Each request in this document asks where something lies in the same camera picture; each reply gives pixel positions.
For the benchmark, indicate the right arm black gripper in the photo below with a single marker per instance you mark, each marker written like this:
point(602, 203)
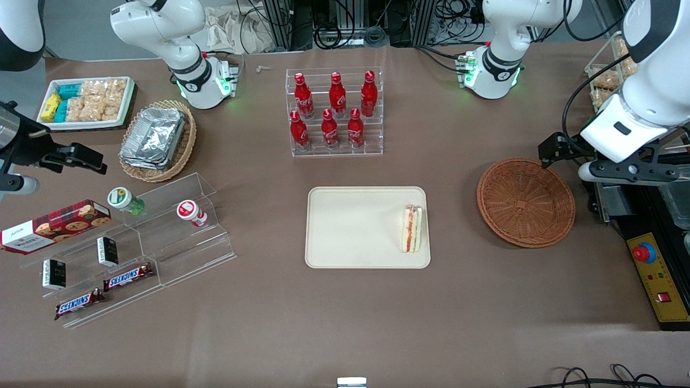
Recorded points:
point(26, 146)

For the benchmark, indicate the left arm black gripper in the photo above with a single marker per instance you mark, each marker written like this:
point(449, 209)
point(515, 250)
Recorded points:
point(572, 146)

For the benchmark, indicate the triangle sandwich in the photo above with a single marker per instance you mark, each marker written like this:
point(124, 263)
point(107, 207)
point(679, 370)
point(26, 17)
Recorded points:
point(411, 229)

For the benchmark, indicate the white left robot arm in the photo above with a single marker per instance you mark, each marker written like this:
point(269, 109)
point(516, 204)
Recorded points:
point(652, 81)

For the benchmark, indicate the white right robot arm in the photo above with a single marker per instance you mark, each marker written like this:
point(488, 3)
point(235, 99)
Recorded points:
point(161, 27)

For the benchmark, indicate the white snack tray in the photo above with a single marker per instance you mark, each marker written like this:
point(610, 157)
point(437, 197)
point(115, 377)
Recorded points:
point(89, 124)

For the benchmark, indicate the brown round wicker basket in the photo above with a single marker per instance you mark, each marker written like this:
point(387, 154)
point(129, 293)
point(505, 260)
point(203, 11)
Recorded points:
point(525, 205)

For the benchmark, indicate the light oval wicker basket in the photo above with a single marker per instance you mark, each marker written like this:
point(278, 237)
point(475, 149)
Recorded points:
point(188, 140)

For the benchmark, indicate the beige plastic tray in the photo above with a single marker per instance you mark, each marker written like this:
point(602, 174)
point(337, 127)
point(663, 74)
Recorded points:
point(361, 226)

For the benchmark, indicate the rice cracker bag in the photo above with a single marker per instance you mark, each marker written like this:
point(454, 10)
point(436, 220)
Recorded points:
point(105, 90)
point(91, 110)

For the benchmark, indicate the teal snack packet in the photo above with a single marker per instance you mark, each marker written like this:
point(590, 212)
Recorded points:
point(70, 91)
point(61, 111)

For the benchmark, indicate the yellow snack packet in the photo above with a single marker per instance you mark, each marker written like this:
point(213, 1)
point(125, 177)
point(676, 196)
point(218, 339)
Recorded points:
point(51, 108)

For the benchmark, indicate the green capped small bottle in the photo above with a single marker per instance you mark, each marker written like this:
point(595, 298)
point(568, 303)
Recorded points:
point(121, 198)

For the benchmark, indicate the red tartan cookie box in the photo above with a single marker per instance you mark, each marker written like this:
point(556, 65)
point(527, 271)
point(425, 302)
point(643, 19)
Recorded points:
point(54, 226)

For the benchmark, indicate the bagged snack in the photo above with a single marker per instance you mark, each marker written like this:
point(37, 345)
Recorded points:
point(605, 86)
point(624, 56)

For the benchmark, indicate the stacked aluminium foil containers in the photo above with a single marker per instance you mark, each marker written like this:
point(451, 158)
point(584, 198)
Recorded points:
point(153, 137)

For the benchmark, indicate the small black box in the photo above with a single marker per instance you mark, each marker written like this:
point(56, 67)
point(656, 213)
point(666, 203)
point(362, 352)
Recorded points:
point(108, 251)
point(54, 275)

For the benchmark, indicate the black machine with yellow panel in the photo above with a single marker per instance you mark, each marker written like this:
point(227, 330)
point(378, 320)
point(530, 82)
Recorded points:
point(639, 221)

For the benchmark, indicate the red capped small bottle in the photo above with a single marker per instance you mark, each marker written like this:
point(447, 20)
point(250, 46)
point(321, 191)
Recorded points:
point(188, 210)

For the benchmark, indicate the Snickers chocolate bar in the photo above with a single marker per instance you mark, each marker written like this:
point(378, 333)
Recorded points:
point(128, 277)
point(79, 304)

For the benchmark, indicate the silver metal pan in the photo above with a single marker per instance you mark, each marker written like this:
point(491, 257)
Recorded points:
point(678, 207)

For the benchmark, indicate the red emergency stop button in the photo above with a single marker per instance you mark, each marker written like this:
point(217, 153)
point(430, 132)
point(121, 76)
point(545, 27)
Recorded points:
point(644, 252)

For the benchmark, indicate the clear acrylic stepped shelf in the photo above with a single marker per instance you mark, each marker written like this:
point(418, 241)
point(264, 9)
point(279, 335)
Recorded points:
point(183, 253)

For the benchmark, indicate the clear acrylic bottle rack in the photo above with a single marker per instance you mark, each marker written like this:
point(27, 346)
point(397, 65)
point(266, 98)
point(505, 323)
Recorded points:
point(377, 145)

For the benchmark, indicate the crumpled beige cloth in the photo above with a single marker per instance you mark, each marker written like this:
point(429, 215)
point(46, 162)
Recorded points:
point(226, 29)

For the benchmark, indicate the red cola bottle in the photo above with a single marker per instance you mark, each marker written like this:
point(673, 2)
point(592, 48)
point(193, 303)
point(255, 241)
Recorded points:
point(338, 96)
point(303, 97)
point(356, 129)
point(368, 94)
point(299, 132)
point(330, 131)

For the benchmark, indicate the small white clip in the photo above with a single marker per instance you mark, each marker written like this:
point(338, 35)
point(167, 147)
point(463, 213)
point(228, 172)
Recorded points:
point(264, 68)

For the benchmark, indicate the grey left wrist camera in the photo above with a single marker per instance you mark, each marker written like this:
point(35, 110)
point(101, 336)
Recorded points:
point(585, 172)

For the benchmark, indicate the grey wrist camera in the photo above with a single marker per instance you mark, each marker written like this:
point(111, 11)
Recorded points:
point(19, 185)
point(585, 172)

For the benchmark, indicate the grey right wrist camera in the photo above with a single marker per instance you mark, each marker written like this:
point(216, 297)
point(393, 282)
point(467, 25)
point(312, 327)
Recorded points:
point(19, 185)

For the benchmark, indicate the red rocker switch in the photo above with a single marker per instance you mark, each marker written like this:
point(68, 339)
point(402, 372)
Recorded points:
point(664, 297)

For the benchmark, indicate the aluminium frame post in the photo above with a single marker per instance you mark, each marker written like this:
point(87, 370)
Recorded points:
point(279, 24)
point(423, 21)

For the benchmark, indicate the small white metal bracket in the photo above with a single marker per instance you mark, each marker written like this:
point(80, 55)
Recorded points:
point(351, 383)

